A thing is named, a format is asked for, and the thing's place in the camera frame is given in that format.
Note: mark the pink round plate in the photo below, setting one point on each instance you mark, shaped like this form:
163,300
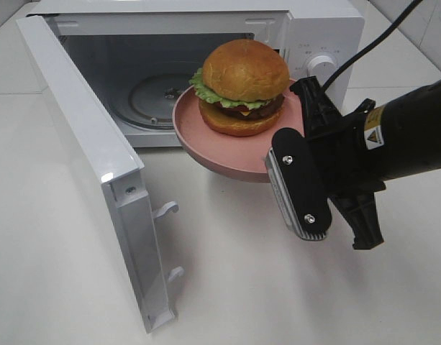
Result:
239,158

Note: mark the white microwave door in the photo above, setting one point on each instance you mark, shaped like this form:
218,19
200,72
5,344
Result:
106,168

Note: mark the upper white power knob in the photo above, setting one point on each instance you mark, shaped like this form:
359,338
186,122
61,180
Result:
322,67

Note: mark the burger with lettuce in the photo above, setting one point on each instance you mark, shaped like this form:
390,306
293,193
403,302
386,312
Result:
240,88

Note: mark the white microwave oven body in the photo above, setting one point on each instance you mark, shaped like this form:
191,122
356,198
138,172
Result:
116,43

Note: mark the glass microwave turntable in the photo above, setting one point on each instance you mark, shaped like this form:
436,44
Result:
149,103

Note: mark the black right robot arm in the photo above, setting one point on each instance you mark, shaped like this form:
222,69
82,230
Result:
403,136

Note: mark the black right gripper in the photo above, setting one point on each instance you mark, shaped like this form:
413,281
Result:
338,147

